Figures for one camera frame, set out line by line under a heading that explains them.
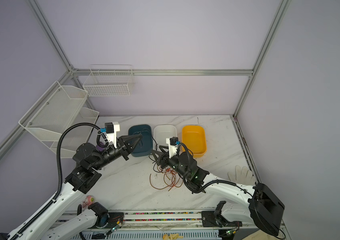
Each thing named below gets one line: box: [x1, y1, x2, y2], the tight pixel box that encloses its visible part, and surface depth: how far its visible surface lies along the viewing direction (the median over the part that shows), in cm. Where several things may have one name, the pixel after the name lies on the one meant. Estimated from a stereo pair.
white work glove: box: [227, 165, 256, 186], surface depth 91 cm
